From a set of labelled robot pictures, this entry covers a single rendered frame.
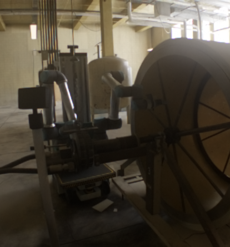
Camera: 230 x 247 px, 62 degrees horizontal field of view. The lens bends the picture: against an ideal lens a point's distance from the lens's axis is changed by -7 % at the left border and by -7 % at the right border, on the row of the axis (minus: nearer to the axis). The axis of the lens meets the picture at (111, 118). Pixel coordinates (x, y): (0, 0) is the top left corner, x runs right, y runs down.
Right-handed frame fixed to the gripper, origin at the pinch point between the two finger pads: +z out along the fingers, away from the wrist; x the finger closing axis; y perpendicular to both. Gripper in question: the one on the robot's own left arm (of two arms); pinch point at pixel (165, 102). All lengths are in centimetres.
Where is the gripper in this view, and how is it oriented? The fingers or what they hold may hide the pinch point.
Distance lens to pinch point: 192.7
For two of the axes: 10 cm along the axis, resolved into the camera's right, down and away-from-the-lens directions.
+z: 9.4, -1.0, 3.4
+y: 1.6, 9.8, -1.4
